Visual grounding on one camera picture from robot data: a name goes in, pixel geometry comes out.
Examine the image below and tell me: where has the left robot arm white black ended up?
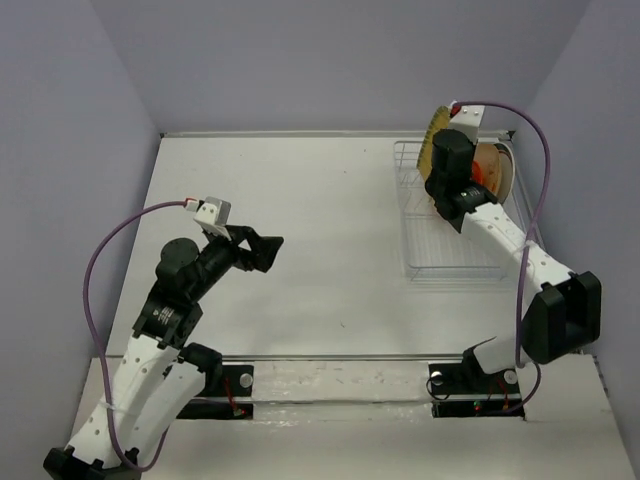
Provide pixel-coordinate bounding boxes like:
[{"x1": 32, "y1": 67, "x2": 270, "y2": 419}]
[{"x1": 43, "y1": 226, "x2": 284, "y2": 479}]

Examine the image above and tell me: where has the white plate green red rim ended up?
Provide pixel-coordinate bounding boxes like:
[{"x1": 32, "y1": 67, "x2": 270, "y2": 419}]
[{"x1": 500, "y1": 143, "x2": 516, "y2": 203}]

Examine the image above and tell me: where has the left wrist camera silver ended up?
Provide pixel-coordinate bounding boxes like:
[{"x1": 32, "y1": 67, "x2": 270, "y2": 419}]
[{"x1": 194, "y1": 197, "x2": 231, "y2": 240}]

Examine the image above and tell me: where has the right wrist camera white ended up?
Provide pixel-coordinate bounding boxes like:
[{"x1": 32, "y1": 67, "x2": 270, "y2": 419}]
[{"x1": 448, "y1": 102, "x2": 485, "y2": 144}]

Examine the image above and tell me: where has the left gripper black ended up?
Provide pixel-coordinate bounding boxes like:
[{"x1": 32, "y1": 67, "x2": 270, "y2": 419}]
[{"x1": 189, "y1": 223, "x2": 284, "y2": 300}]

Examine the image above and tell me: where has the green yellow woven-pattern plate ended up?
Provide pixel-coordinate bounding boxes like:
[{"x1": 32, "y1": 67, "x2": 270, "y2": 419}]
[{"x1": 416, "y1": 106, "x2": 451, "y2": 181}]

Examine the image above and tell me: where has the white wire dish rack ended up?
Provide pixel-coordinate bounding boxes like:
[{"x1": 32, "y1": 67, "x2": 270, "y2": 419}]
[{"x1": 394, "y1": 140, "x2": 504, "y2": 284}]

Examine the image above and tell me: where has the round yellow plate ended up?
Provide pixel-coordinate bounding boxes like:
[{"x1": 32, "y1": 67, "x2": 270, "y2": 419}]
[{"x1": 432, "y1": 197, "x2": 444, "y2": 218}]

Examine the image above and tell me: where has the orange round plate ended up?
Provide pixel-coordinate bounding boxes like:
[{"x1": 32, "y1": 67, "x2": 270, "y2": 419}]
[{"x1": 472, "y1": 161, "x2": 490, "y2": 187}]

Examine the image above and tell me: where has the purple cable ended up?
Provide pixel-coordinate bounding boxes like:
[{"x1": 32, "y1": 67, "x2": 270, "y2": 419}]
[
  {"x1": 82, "y1": 199, "x2": 201, "y2": 472},
  {"x1": 452, "y1": 102, "x2": 554, "y2": 404}
]

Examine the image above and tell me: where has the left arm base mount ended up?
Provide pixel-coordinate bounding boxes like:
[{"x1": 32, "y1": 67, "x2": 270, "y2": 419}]
[{"x1": 177, "y1": 363, "x2": 254, "y2": 421}]

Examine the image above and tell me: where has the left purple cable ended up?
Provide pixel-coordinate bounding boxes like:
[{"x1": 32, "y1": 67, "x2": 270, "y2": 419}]
[{"x1": 82, "y1": 199, "x2": 201, "y2": 472}]

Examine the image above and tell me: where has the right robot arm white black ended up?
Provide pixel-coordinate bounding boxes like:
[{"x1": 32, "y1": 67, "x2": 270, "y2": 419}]
[{"x1": 420, "y1": 128, "x2": 602, "y2": 392}]

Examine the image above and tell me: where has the beige painted plate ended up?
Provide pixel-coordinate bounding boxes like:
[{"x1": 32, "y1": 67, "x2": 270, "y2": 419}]
[{"x1": 473, "y1": 143, "x2": 502, "y2": 203}]

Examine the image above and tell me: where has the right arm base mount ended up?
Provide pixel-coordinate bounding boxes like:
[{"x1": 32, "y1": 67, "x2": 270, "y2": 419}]
[{"x1": 425, "y1": 336, "x2": 525, "y2": 418}]

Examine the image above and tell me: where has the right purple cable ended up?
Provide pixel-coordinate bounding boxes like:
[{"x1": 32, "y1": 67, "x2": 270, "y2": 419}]
[{"x1": 452, "y1": 102, "x2": 554, "y2": 404}]

